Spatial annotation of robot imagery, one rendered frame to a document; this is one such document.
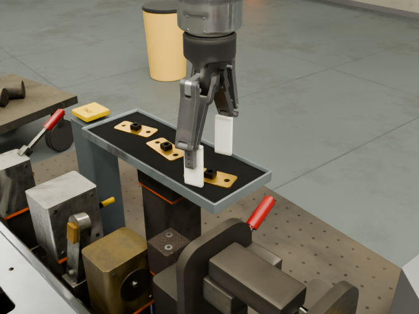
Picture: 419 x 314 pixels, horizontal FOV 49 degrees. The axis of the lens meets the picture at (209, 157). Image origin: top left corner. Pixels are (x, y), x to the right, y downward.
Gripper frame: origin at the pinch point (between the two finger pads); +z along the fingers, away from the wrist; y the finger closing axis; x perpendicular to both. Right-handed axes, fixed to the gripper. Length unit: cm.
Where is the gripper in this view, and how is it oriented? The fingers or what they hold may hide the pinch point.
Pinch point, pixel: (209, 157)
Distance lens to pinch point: 74.1
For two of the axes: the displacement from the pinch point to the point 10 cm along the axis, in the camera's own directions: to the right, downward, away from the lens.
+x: 9.0, 2.2, -3.8
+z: 0.0, 8.7, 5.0
